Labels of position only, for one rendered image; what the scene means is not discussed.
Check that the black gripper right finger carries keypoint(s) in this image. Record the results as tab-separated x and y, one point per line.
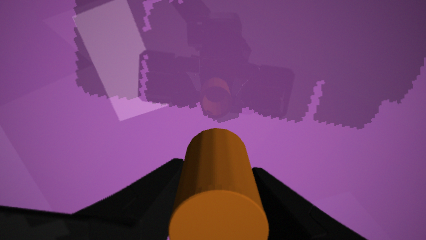
292	217

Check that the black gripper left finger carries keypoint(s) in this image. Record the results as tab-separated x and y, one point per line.
141	211

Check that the orange cylinder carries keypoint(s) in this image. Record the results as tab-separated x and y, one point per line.
217	196

